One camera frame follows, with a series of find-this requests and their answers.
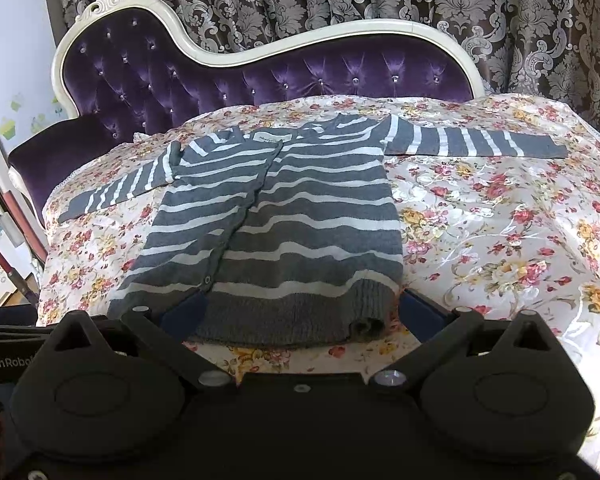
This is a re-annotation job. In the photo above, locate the grey white striped cardigan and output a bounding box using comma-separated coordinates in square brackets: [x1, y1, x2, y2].
[61, 115, 567, 347]

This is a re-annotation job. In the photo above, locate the floral bed cover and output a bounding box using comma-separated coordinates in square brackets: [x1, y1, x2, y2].
[38, 94, 600, 473]

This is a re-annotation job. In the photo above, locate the red black pole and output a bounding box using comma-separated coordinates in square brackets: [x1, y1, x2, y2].
[0, 252, 38, 307]

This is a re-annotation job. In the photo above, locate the purple tufted chaise sofa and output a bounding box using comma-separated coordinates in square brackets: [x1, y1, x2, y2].
[10, 0, 484, 269]

